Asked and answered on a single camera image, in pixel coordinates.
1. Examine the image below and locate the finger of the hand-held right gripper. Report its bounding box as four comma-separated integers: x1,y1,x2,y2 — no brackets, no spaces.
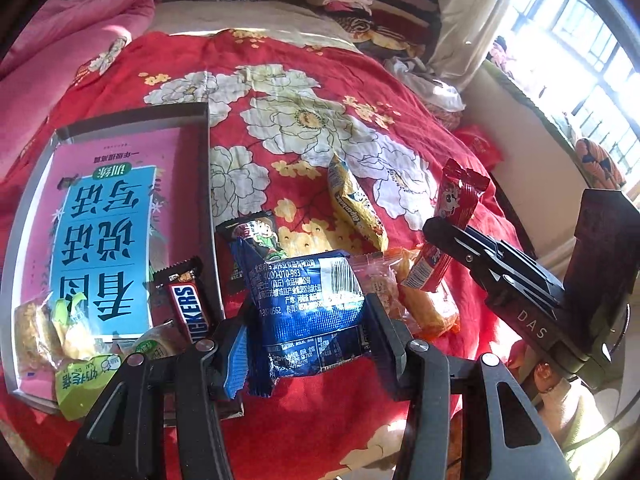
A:
430,240,501,306
424,217,563,286

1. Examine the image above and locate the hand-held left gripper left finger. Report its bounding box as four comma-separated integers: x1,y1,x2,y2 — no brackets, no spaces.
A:
55,310,251,480

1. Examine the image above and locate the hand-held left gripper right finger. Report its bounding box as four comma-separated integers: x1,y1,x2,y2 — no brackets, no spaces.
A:
365,294,576,480

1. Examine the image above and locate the orange snack packet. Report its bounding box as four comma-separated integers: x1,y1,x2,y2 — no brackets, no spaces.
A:
400,280,462,339

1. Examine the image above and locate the red sausage packet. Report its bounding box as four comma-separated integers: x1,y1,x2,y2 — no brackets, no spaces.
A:
399,158,492,292

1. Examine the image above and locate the clear brown pastry packet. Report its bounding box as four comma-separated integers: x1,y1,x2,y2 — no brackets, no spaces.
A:
349,247,417,322

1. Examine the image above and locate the brown chocolate bar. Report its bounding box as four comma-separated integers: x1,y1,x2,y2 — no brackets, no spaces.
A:
151,257,214,347

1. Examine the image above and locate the round pastry with green label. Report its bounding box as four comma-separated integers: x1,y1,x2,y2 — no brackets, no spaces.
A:
131,324,180,362

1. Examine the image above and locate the blue snack packet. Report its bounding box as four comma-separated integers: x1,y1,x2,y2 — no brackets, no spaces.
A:
229,236,369,397

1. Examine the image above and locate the yellow cartoon snack packet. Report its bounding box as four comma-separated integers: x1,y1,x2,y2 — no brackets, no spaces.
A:
326,153,390,252

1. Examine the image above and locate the dark cartoon boy snack packet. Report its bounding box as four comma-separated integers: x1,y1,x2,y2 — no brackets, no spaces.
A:
215,209,279,282

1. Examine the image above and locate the grey box tray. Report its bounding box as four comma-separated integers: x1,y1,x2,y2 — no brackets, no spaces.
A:
0,102,247,419

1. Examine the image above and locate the clear yellow cake packet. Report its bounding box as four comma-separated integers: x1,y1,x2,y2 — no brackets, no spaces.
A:
13,296,64,377

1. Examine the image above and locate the person's right forearm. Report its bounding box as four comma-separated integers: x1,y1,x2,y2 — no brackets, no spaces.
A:
542,379,623,468

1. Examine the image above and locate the person's right hand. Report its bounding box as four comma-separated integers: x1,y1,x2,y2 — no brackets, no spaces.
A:
520,355,568,397

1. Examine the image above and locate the red plastic bag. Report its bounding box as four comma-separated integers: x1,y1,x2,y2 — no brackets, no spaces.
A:
451,124,504,172

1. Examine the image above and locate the green sill mat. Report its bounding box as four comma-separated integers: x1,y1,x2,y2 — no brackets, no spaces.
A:
479,59,592,162

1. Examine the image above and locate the orange patterned cloth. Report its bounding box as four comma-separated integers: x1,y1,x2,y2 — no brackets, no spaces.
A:
574,136,627,192

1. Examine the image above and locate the white crumpled cloth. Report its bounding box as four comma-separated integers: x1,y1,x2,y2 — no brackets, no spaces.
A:
384,55,467,114

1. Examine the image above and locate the pink and blue book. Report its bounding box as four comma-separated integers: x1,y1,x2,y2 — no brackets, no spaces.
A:
16,127,182,397

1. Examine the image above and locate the pink clothing heap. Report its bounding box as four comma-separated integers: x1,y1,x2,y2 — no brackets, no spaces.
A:
486,34,517,70

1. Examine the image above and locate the red floral blanket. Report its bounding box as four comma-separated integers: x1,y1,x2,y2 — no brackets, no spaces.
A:
0,29,532,480

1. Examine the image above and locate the cream curtain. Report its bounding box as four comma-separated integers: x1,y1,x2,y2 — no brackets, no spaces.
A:
429,0,552,94

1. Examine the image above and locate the barred window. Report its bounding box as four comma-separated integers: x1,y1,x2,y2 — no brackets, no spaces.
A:
499,0,640,183

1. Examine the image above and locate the pile of folded clothes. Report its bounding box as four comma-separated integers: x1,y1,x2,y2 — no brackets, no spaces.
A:
304,0,444,59

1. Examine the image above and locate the pink quilt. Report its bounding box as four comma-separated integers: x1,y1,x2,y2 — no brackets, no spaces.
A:
0,0,157,182

